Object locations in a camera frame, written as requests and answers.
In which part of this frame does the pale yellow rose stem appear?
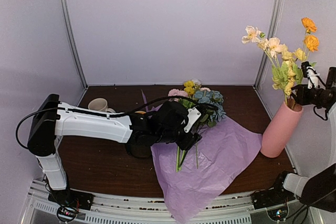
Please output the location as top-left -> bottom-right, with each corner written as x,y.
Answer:
271,45 -> 308,110

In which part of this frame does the artificial flower bunch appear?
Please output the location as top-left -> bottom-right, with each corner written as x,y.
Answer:
167,78 -> 227,174

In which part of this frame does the orange flower stem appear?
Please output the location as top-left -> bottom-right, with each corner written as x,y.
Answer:
298,17 -> 320,62

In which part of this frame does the peach poppy flower stem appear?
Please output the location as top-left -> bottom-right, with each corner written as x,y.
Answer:
241,26 -> 286,68

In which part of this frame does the purple tissue paper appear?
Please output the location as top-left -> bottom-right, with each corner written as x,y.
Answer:
141,89 -> 263,224

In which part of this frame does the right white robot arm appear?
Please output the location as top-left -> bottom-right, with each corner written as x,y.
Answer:
269,61 -> 335,213

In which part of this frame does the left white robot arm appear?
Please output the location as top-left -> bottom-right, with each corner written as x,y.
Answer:
27,94 -> 205,205

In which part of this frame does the pink cylindrical vase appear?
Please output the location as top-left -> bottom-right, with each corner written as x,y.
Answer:
260,98 -> 303,158

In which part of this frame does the white mug floral print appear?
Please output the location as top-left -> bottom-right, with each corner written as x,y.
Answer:
88,98 -> 115,113

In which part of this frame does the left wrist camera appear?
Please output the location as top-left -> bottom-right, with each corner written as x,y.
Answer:
184,107 -> 201,133

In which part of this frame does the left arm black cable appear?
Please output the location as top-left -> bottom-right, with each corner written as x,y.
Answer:
15,95 -> 218,151

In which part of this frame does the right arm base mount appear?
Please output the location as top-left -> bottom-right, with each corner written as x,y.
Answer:
251,188 -> 295,222

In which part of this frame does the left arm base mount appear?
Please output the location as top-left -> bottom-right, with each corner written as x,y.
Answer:
48,190 -> 93,223

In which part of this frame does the left aluminium frame post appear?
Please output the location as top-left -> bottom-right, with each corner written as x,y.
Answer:
60,0 -> 88,89

